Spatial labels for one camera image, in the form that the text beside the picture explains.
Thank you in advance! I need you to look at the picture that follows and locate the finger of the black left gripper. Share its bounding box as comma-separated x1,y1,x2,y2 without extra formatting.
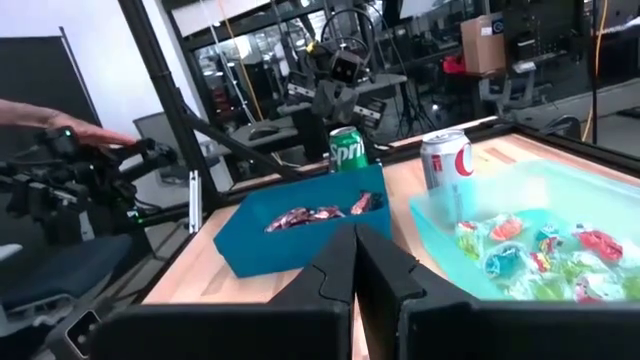
285,72,316,104
353,94,387,132

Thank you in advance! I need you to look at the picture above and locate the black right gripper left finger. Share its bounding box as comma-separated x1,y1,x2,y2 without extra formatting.
92,223,357,360

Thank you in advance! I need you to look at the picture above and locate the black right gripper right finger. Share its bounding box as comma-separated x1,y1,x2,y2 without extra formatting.
355,223,640,360

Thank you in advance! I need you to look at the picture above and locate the brown chocolate bar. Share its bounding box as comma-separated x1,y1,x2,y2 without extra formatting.
310,205,346,222
349,192,374,216
264,207,314,234

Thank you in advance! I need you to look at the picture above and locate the red gummy candy packet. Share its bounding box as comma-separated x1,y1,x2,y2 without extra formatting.
488,215,525,244
574,229,624,264
528,252,554,274

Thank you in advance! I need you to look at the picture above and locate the light green translucent basket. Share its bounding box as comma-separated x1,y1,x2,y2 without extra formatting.
408,159,640,302

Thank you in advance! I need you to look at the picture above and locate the grey side table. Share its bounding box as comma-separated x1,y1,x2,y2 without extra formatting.
229,73,409,151

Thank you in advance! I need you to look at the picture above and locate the green Sprite can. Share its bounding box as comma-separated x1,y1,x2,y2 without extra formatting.
328,125,370,174

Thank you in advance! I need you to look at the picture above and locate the silver Diet Coke can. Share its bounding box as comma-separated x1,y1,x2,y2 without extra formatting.
419,129,475,226

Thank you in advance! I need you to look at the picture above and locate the red plastic object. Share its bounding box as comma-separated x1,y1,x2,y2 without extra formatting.
442,53,467,76

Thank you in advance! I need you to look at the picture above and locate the teal blue plastic basket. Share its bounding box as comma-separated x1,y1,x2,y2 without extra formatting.
213,164,393,279

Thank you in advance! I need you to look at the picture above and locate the brown cardboard box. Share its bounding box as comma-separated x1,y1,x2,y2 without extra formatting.
459,13,507,76

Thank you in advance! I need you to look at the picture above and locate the dark blue chair seat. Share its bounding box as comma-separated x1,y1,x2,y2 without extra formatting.
0,234,134,311

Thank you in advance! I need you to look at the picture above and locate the black rounded table clamp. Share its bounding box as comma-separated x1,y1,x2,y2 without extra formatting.
539,114,582,140

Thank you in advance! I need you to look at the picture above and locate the person's hand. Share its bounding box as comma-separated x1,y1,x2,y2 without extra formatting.
0,98,137,147

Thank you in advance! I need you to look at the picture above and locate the black partition panel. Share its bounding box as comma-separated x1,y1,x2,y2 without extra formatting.
0,27,101,156

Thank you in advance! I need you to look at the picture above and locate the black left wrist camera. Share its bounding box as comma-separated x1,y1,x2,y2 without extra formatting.
330,49,364,85

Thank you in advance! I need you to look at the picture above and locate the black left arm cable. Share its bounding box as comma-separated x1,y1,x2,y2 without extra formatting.
319,7,377,81

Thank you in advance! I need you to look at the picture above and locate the silver vertical frame bracket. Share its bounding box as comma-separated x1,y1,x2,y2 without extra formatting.
188,169,202,234

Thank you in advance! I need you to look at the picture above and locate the black aluminium table frame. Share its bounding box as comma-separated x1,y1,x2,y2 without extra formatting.
117,0,640,306

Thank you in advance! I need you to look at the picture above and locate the yellow extension cable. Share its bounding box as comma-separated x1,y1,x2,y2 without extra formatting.
582,0,609,142

